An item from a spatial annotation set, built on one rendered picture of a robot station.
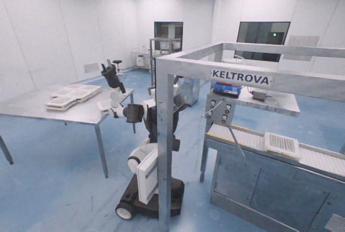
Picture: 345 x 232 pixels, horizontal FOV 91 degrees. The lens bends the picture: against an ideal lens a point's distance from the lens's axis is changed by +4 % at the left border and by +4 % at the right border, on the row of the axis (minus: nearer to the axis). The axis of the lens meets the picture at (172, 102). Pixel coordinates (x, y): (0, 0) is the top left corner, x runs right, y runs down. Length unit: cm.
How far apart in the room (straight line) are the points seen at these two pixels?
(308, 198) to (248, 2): 552
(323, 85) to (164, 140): 64
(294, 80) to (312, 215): 155
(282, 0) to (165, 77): 584
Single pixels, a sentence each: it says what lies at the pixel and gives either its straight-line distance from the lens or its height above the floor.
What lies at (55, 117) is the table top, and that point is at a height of 87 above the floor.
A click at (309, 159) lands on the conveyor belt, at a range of 175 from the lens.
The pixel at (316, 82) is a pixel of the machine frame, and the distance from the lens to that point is 62.
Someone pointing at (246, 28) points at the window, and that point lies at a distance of 637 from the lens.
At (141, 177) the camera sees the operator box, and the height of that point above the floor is 113.
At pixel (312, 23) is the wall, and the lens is 642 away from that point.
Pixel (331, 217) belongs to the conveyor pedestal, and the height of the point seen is 52.
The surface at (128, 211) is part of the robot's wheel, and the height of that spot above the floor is 15.
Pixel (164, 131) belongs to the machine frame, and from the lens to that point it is 83.
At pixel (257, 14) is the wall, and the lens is 636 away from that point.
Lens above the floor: 185
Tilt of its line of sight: 25 degrees down
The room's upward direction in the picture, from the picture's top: 1 degrees clockwise
